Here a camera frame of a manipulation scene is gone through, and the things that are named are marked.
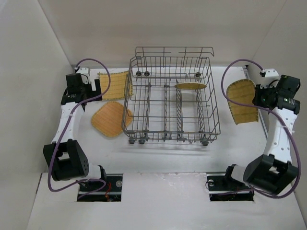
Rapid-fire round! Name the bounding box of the shovel-shaped woven bamboo plate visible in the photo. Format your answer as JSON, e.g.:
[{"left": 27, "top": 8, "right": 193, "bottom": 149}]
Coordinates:
[{"left": 226, "top": 79, "right": 259, "bottom": 125}]

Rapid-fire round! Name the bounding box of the square woven bamboo plate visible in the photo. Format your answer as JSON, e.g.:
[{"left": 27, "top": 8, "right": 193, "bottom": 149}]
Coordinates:
[{"left": 91, "top": 101, "right": 133, "bottom": 138}]

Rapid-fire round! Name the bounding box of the round woven bamboo plate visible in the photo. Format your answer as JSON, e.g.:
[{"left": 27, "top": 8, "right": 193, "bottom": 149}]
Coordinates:
[{"left": 175, "top": 82, "right": 207, "bottom": 90}]

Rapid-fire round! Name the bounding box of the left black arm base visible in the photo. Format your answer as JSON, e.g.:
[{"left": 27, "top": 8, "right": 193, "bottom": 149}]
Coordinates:
[{"left": 77, "top": 174, "right": 123, "bottom": 202}]

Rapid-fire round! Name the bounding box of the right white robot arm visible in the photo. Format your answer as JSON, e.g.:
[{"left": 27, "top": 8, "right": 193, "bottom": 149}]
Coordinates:
[{"left": 225, "top": 74, "right": 301, "bottom": 197}]

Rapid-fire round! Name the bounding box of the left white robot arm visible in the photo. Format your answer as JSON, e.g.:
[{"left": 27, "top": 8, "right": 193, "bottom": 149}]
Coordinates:
[{"left": 43, "top": 73, "right": 106, "bottom": 192}]

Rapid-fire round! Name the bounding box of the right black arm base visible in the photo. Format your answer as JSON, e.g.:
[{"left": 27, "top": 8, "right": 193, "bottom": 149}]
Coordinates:
[{"left": 205, "top": 173, "right": 254, "bottom": 202}]

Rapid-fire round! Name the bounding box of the rectangular woven bamboo plate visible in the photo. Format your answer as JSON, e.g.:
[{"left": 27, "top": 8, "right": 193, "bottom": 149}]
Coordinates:
[{"left": 97, "top": 71, "right": 128, "bottom": 101}]

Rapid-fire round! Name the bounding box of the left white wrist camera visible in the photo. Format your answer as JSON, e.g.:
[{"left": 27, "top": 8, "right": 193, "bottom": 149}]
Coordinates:
[{"left": 76, "top": 68, "right": 92, "bottom": 84}]

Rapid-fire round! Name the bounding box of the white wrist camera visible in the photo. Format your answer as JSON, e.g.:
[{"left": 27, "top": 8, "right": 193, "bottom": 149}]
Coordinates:
[
  {"left": 76, "top": 68, "right": 92, "bottom": 84},
  {"left": 260, "top": 69, "right": 280, "bottom": 87}
]

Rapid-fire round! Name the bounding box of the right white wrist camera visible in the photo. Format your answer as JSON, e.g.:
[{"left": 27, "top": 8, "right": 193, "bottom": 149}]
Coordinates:
[{"left": 260, "top": 69, "right": 280, "bottom": 87}]

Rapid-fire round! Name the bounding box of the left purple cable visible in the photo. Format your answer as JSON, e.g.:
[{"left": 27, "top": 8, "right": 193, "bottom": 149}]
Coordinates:
[{"left": 47, "top": 58, "right": 112, "bottom": 201}]

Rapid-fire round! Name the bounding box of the purple cable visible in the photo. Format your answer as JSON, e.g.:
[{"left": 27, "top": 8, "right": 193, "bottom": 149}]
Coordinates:
[
  {"left": 47, "top": 58, "right": 112, "bottom": 201},
  {"left": 220, "top": 59, "right": 302, "bottom": 198}
]

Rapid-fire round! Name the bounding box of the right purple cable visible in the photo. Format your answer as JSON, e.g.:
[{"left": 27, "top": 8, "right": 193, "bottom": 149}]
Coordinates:
[{"left": 220, "top": 59, "right": 302, "bottom": 198}]

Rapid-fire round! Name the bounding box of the grey wire dish rack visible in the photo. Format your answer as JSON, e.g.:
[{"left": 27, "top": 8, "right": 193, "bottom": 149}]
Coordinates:
[{"left": 121, "top": 46, "right": 221, "bottom": 146}]

